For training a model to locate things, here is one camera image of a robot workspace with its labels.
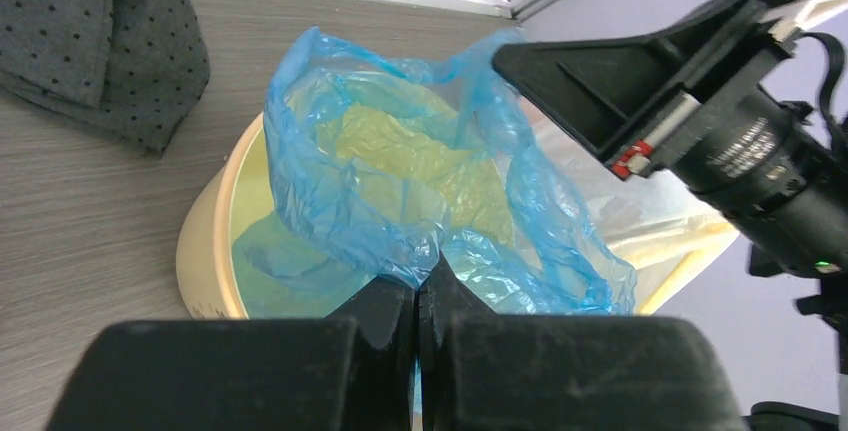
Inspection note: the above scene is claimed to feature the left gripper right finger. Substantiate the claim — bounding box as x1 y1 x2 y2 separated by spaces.
417 261 746 430

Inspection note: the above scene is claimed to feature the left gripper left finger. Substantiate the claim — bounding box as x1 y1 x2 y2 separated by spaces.
48 278 415 430

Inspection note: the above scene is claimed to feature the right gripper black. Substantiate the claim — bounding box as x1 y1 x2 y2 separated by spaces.
492 0 794 180

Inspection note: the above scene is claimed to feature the blue trash bag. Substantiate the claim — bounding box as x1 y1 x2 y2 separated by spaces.
263 27 636 315

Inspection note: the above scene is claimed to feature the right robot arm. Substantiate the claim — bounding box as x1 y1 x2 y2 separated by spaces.
492 0 847 355

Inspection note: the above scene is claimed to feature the yellow trash bin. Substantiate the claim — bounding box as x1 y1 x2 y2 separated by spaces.
176 71 517 319

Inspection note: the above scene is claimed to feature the grey dotted cloth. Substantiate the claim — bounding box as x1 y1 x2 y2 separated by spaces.
1 0 210 155

